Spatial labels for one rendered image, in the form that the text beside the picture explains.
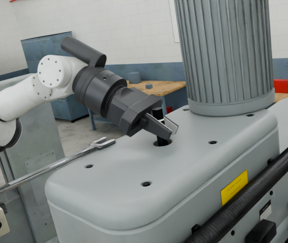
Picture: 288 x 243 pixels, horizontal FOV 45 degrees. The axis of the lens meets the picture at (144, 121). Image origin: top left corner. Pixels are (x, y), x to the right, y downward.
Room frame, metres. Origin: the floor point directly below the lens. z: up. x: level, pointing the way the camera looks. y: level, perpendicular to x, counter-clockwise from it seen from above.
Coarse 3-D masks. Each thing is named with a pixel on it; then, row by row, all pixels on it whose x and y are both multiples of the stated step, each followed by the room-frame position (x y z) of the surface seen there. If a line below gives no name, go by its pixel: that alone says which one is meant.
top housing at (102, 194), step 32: (192, 128) 0.67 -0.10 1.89; (224, 128) 0.64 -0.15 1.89; (256, 128) 0.62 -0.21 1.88; (96, 160) 0.60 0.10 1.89; (128, 160) 0.57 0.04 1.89; (160, 160) 0.54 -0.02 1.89; (192, 160) 0.52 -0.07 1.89; (224, 160) 0.54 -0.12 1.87; (256, 160) 0.61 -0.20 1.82; (64, 192) 0.50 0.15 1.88; (96, 192) 0.47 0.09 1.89; (128, 192) 0.45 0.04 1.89; (160, 192) 0.44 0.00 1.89; (192, 192) 0.48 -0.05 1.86; (224, 192) 0.53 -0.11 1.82; (64, 224) 0.51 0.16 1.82; (96, 224) 0.43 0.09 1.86; (128, 224) 0.41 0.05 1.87; (160, 224) 0.42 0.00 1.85; (192, 224) 0.46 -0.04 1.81
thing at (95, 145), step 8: (96, 144) 0.66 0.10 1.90; (104, 144) 0.65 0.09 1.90; (112, 144) 0.66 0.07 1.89; (80, 152) 0.63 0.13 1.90; (88, 152) 0.64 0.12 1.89; (64, 160) 0.61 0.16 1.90; (72, 160) 0.61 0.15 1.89; (40, 168) 0.59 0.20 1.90; (48, 168) 0.58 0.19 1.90; (24, 176) 0.57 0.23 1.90; (32, 176) 0.56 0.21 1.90; (8, 184) 0.55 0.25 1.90; (16, 184) 0.54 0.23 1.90; (0, 192) 0.53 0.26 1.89
